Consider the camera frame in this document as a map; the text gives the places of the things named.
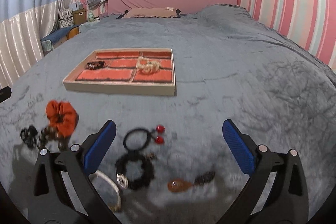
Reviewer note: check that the brown cardboard box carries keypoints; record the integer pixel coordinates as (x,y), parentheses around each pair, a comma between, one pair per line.
(79,16)

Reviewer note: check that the orange fabric scrunchie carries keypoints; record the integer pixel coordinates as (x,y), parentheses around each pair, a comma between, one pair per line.
(62,116)

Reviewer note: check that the black hair tie red balls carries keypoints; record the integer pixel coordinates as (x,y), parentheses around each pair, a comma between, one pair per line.
(139,138)

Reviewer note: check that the patterned storage bag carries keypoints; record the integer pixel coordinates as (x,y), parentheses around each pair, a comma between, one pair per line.
(65,18)

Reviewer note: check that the white strap gold watch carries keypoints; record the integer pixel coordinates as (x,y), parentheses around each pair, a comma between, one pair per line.
(107,189)

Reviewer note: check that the black hair claw clip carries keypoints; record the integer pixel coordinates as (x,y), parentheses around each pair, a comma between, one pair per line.
(28,136)

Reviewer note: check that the beige pillow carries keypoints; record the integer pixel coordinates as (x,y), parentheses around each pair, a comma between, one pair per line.
(161,12)

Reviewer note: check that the grey velvet bed blanket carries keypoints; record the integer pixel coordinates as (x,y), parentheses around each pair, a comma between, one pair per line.
(227,65)

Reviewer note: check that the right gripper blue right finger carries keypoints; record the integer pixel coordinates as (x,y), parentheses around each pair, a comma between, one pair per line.
(276,191)

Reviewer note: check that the black frilly scrunchie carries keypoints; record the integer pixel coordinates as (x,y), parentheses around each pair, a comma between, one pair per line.
(135,171)

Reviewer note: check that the blue folded cloth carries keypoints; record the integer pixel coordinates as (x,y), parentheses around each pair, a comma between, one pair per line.
(56,38)

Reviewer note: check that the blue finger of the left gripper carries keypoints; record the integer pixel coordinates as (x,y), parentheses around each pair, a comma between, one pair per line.
(5,93)

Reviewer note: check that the beige jewelry tray red lining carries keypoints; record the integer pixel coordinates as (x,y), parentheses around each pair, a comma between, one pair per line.
(113,71)

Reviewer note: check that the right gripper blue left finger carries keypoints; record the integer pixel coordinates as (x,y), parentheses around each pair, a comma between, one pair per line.
(49,201)

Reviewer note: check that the blue and white curtain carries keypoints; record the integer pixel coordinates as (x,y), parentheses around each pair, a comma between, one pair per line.
(23,24)

